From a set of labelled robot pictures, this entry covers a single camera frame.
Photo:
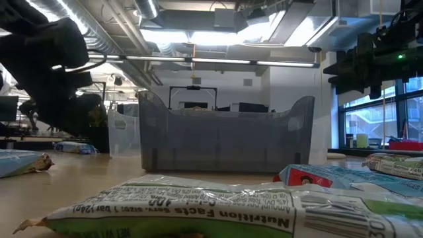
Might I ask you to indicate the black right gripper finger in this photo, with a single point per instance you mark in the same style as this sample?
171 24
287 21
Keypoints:
340 69
347 86

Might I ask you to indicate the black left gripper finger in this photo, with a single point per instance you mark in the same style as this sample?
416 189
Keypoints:
96 112
66 115

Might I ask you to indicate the light blue granola bar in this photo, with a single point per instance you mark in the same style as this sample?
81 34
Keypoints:
20 162
74 147

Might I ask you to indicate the green red granola bar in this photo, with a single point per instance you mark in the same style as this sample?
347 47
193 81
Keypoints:
396 165

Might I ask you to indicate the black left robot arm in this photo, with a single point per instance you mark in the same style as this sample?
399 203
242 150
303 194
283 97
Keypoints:
39 36

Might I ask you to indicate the blue red granola bar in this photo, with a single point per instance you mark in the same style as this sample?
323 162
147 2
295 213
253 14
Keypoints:
347 180

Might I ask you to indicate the green white nutrition-label granola bar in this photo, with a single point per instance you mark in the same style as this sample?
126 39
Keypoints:
198 211

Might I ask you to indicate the clear plastic bin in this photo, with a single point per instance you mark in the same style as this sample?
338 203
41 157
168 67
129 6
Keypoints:
124 135

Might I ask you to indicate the dark cup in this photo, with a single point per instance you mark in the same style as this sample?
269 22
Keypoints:
349 141

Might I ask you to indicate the pale yellow cup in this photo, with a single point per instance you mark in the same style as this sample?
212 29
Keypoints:
362 141

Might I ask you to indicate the black monitor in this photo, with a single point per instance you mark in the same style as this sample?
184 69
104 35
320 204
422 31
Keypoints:
8 108

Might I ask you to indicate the red box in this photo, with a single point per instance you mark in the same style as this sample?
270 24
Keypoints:
406 145

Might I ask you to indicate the long ceiling light strip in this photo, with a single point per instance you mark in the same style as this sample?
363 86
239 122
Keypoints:
218 61

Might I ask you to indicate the grey translucent plastic bin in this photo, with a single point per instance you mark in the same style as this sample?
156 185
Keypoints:
224 142

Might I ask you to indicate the black window frame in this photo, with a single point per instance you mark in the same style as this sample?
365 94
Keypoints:
400 109

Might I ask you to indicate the black table frame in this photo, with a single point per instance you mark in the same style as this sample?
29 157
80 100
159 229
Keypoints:
373 152

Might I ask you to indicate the black background station frame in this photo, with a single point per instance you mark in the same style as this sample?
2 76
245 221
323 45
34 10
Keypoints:
193 88

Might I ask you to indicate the silver ceiling duct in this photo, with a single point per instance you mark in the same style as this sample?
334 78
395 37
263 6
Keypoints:
147 8

